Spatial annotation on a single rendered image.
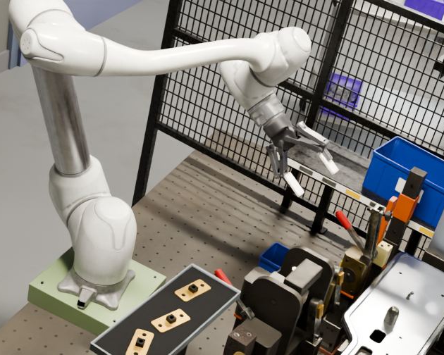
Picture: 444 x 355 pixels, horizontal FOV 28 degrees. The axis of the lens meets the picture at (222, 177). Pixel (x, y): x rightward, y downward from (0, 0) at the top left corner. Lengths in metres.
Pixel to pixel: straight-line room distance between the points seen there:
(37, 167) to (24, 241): 0.59
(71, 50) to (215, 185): 1.26
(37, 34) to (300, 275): 0.82
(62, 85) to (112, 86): 2.90
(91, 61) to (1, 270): 1.81
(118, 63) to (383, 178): 0.99
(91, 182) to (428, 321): 0.99
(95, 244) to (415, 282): 0.89
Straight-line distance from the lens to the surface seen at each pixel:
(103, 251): 2.42
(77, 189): 2.51
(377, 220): 2.37
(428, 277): 2.57
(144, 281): 2.63
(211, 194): 3.16
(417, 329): 2.38
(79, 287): 2.53
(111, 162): 4.52
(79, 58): 2.09
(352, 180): 2.82
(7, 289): 3.69
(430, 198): 2.71
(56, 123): 2.39
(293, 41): 2.25
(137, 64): 2.19
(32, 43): 2.07
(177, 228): 2.95
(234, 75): 2.38
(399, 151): 2.89
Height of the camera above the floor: 2.44
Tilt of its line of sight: 32 degrees down
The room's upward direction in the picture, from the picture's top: 14 degrees clockwise
